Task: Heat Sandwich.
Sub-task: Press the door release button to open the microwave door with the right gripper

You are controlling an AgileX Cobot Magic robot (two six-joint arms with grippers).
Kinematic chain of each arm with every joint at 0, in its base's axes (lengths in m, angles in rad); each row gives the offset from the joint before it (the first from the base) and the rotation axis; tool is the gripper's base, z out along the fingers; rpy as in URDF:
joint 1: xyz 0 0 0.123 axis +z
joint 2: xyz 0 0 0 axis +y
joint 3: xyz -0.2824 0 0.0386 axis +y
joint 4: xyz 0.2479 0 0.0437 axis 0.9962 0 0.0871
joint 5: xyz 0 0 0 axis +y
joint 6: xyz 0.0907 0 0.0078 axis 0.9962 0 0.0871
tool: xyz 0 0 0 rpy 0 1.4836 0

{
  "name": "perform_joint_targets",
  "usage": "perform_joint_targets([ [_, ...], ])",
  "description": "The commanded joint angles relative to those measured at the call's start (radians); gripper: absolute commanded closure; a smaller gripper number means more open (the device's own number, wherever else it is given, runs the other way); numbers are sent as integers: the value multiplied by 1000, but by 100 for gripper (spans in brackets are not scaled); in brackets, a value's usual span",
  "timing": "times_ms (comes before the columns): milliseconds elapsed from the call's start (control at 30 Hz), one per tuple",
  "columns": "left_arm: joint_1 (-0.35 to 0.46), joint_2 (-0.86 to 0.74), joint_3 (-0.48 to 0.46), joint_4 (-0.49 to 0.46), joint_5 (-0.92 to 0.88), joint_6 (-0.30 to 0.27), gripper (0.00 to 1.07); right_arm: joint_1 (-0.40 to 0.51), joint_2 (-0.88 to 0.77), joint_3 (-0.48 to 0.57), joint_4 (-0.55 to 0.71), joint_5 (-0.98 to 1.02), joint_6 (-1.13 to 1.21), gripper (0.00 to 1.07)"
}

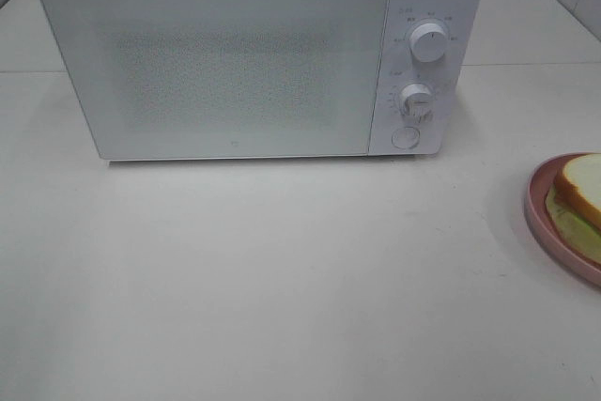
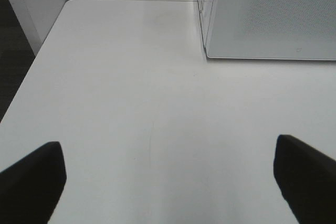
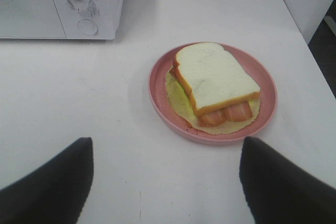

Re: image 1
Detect white bread sandwich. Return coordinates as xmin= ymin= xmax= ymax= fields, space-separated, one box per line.
xmin=545 ymin=153 xmax=600 ymax=265

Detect pink round plate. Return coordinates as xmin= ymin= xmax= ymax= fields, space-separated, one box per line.
xmin=523 ymin=152 xmax=600 ymax=288

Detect white microwave door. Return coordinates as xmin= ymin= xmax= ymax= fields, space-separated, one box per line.
xmin=40 ymin=0 xmax=388 ymax=161

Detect lower white timer knob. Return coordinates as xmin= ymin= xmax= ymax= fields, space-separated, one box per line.
xmin=399 ymin=84 xmax=435 ymax=118

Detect round door release button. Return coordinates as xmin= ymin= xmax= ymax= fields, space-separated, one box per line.
xmin=392 ymin=126 xmax=420 ymax=149

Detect upper white power knob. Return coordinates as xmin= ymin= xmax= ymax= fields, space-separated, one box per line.
xmin=408 ymin=19 xmax=449 ymax=63

